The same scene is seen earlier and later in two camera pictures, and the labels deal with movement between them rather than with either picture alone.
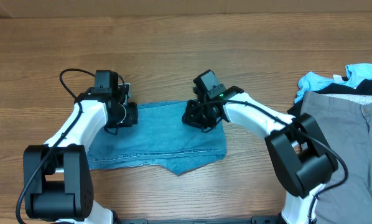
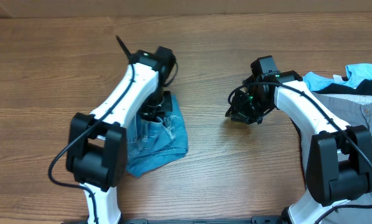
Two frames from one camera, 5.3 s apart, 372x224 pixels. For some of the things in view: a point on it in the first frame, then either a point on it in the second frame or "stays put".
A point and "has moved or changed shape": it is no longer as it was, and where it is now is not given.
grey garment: [355, 126] stays put
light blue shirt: [357, 73] stays put
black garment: [368, 87] stays put
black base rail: [264, 219] stays put
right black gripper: [191, 119] → [238, 111]
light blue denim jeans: [161, 137] has moved or changed shape
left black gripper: [132, 117] → [166, 106]
